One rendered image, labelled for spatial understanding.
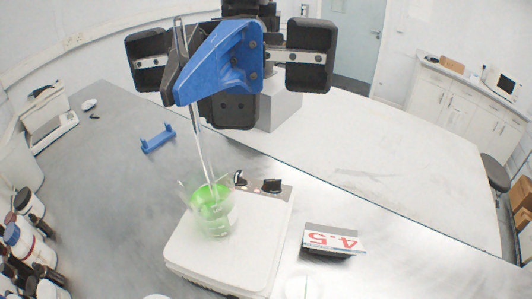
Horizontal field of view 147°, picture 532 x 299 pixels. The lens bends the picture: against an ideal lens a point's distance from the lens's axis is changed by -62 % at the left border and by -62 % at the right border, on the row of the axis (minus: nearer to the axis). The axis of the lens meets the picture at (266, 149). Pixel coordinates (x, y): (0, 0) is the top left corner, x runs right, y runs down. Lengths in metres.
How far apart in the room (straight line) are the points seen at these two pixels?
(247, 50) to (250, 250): 0.19
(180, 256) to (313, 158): 0.33
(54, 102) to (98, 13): 0.69
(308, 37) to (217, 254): 0.22
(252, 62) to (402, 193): 0.39
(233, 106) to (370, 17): 2.88
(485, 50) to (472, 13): 0.49
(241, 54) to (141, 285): 0.33
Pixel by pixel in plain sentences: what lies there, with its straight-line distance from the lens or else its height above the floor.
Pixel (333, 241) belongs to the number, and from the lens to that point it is 0.31.
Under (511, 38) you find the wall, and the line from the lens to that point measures 3.44.
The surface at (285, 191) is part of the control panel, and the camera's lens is 0.32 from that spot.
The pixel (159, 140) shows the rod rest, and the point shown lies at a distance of 0.55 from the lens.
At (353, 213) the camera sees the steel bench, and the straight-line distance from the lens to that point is 0.38.
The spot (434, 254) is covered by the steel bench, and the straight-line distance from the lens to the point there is 0.43.
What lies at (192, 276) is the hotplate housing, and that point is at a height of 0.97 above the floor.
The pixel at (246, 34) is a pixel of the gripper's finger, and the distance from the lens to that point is 0.15.
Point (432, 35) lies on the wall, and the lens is 3.04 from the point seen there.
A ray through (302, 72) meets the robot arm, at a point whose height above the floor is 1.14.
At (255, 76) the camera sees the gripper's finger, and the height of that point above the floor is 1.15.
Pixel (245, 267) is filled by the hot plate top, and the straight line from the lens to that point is 0.22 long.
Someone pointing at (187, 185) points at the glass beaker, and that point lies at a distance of 0.21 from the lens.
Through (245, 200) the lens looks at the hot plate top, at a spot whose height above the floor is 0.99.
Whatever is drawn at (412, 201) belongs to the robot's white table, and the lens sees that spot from 0.46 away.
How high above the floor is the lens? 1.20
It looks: 40 degrees down
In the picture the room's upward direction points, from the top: straight up
